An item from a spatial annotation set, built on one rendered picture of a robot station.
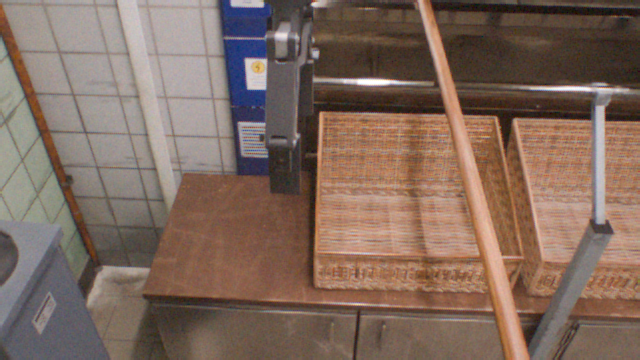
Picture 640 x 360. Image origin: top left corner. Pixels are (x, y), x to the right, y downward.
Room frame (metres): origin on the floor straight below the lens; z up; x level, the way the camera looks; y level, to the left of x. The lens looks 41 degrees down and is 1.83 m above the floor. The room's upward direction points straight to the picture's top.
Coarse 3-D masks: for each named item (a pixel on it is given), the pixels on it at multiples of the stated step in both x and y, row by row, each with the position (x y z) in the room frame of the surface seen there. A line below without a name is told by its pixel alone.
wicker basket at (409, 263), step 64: (320, 128) 1.35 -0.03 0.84; (384, 128) 1.39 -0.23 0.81; (448, 128) 1.39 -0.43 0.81; (320, 192) 1.13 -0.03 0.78; (384, 192) 1.33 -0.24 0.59; (448, 192) 1.33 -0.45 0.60; (320, 256) 0.95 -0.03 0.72; (384, 256) 0.94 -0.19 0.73; (448, 256) 0.94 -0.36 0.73; (512, 256) 0.93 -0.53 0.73
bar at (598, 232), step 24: (552, 96) 1.05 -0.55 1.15; (576, 96) 1.04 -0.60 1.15; (600, 96) 1.03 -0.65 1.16; (624, 96) 1.04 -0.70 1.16; (600, 120) 1.01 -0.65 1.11; (600, 144) 0.97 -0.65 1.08; (600, 168) 0.93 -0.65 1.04; (600, 192) 0.89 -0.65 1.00; (600, 216) 0.85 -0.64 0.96; (600, 240) 0.81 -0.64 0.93; (576, 264) 0.83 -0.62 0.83; (576, 288) 0.81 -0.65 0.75; (552, 312) 0.83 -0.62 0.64; (552, 336) 0.81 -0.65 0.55
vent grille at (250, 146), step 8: (240, 128) 1.43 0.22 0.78; (248, 128) 1.43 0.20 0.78; (256, 128) 1.43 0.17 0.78; (264, 128) 1.43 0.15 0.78; (240, 136) 1.43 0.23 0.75; (248, 136) 1.43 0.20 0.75; (256, 136) 1.43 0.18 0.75; (240, 144) 1.43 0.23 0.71; (248, 144) 1.43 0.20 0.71; (256, 144) 1.43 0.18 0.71; (248, 152) 1.43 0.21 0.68; (256, 152) 1.43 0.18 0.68; (264, 152) 1.43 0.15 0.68
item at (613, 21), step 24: (336, 0) 1.50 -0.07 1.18; (360, 0) 1.50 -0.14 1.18; (384, 0) 1.50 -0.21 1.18; (480, 24) 1.42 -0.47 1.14; (504, 24) 1.42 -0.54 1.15; (528, 24) 1.42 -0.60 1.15; (552, 24) 1.41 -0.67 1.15; (576, 24) 1.41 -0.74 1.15; (600, 24) 1.41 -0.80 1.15; (624, 24) 1.40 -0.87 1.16
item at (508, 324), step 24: (432, 24) 1.29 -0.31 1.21; (432, 48) 1.17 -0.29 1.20; (456, 96) 0.97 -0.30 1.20; (456, 120) 0.88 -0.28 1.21; (456, 144) 0.81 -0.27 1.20; (480, 192) 0.67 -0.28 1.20; (480, 216) 0.62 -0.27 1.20; (480, 240) 0.57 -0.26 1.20; (504, 288) 0.47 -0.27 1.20; (504, 312) 0.44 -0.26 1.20; (504, 336) 0.40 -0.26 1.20
